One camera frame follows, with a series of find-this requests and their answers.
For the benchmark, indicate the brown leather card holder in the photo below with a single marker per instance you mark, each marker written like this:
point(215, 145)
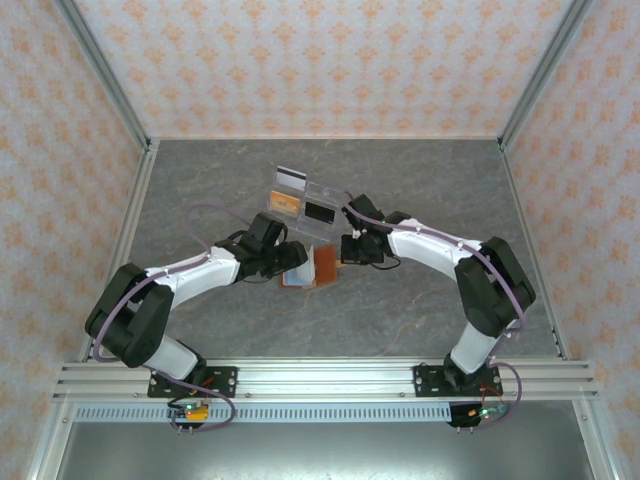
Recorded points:
point(325, 265)

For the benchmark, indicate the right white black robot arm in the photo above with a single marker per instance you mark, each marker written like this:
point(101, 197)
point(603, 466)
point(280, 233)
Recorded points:
point(430, 250)

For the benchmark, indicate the orange card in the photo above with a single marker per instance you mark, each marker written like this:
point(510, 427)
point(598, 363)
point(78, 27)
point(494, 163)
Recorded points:
point(285, 202)

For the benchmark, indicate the clear acrylic card stand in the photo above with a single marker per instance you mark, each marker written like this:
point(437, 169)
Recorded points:
point(325, 192)

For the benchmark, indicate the black logo card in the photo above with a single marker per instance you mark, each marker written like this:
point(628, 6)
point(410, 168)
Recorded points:
point(320, 212)

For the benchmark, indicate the white magnetic stripe card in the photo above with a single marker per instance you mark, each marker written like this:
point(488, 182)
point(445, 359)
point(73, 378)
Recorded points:
point(290, 175)

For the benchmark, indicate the left controller circuit board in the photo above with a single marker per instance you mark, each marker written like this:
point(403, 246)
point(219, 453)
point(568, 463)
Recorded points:
point(192, 412)

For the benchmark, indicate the controller circuit board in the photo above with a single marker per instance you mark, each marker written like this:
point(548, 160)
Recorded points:
point(192, 412)
point(480, 414)

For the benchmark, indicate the right controller circuit board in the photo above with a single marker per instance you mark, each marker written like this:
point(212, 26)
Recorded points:
point(480, 414)

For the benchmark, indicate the grey metal panel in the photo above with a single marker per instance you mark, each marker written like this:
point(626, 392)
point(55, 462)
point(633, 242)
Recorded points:
point(320, 455)

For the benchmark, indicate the aluminium table edge rail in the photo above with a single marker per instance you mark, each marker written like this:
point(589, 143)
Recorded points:
point(519, 200)
point(135, 200)

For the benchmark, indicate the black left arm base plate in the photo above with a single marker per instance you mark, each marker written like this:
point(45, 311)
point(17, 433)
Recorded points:
point(225, 382)

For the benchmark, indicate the aluminium mounting rail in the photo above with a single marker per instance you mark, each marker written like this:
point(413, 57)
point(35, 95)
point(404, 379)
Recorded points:
point(325, 380)

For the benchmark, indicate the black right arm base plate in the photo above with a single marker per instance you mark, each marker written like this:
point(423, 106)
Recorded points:
point(427, 382)

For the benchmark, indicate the aluminium frame post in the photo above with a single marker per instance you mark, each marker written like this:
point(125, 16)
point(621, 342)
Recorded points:
point(105, 70)
point(543, 70)

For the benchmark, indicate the aluminium frame leg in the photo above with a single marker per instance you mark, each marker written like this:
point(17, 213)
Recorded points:
point(590, 440)
point(54, 440)

